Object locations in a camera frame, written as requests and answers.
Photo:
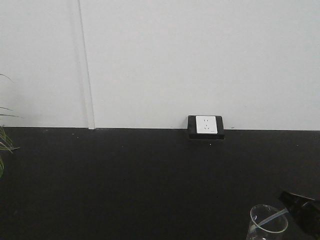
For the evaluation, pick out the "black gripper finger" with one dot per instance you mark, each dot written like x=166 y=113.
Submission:
x=305 y=212

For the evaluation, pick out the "clear glass beaker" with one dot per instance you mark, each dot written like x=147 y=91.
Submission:
x=273 y=230

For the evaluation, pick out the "clear plastic pipette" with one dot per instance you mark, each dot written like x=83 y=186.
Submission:
x=274 y=216

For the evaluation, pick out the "black socket housing box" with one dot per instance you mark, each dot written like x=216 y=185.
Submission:
x=194 y=137

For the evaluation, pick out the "white wall power socket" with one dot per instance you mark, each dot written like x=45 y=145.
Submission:
x=206 y=124

